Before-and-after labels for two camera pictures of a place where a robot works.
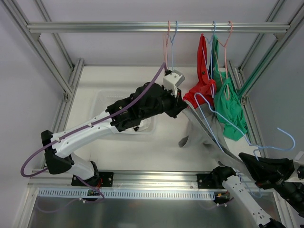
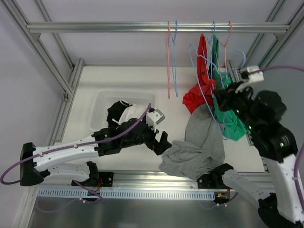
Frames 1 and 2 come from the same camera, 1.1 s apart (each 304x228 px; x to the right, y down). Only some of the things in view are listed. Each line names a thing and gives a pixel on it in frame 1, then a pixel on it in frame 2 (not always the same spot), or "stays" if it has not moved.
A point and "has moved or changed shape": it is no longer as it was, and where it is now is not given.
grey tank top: x=204 y=130 has moved or changed shape
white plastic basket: x=102 y=99 stays
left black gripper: x=175 y=104 to x=154 y=141
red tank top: x=202 y=94 stays
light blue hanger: x=255 y=149 to x=195 y=53
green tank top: x=227 y=107 stays
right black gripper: x=285 y=172 to x=228 y=95
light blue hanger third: x=211 y=60 stays
